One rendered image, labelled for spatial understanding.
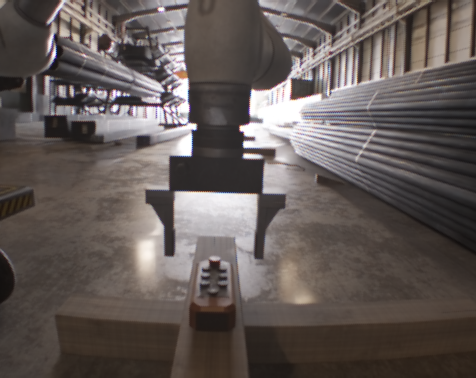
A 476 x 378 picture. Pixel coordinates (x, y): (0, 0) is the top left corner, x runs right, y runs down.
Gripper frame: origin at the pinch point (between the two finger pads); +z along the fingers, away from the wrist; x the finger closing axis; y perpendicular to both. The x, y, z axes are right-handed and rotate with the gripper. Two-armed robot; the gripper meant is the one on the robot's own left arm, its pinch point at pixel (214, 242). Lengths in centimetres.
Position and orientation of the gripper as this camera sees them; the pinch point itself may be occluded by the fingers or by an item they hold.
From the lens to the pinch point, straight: 52.0
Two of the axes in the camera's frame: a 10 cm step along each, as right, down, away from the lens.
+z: -0.4, 9.8, 2.0
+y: 0.4, 2.0, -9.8
